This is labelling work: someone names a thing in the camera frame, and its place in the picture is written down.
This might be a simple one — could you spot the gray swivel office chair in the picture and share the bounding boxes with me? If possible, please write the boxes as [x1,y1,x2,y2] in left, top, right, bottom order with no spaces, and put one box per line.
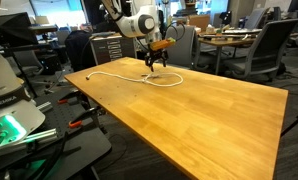
[222,17,298,84]

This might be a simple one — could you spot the bright window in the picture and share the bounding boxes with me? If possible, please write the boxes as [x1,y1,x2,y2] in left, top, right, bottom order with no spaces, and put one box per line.
[30,0,87,28]

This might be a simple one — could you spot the white rope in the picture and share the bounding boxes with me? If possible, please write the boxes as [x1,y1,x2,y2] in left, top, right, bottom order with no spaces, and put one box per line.
[85,70,185,88]

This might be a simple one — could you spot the brown cardboard box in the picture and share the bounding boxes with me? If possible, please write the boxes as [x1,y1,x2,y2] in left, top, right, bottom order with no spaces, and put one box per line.
[188,13,212,33]

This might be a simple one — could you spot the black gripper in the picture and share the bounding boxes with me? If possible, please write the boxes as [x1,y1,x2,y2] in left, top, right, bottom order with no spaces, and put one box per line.
[144,49,169,73]

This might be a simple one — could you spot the thick black base cable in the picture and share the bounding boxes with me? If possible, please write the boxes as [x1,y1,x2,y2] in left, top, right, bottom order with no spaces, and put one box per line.
[28,131,72,180]

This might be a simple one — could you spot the white cord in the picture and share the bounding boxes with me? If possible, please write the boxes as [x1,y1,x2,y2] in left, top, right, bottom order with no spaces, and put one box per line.
[239,32,251,42]

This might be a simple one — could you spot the black clamp orange handle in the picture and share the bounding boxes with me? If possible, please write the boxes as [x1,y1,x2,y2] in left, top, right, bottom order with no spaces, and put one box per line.
[56,89,90,107]
[67,105,107,129]

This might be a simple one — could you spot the wooden office desk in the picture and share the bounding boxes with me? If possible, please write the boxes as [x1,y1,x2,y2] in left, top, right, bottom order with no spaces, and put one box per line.
[196,31,268,76]

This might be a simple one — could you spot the black tripod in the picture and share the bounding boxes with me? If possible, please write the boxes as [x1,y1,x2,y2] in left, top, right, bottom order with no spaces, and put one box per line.
[279,108,298,138]

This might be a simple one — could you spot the large black monitor back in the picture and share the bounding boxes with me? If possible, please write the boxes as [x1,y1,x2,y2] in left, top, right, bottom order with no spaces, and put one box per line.
[0,12,33,48]

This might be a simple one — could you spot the yellow wrist camera mount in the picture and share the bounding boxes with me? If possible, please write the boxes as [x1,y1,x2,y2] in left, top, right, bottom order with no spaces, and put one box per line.
[149,37,177,52]

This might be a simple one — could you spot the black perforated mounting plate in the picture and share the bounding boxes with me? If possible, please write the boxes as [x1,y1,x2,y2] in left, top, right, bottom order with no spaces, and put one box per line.
[32,87,105,138]

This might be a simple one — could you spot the gray labelled drawer cabinet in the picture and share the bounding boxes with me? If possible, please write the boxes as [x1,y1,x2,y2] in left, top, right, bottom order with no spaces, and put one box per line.
[89,32,137,65]

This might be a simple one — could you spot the aluminum extrusion bar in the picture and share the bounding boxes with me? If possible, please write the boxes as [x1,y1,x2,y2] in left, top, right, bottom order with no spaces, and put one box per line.
[35,101,54,114]
[20,127,58,145]

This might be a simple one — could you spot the black office chair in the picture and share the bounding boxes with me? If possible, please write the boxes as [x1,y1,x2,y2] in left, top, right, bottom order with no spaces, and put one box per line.
[64,29,97,73]

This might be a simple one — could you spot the black computer tower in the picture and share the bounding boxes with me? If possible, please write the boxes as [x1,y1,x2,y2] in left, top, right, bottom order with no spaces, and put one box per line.
[38,52,63,76]

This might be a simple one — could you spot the gray high-back office chair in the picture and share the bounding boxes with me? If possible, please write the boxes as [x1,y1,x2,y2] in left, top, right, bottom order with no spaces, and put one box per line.
[243,6,269,32]

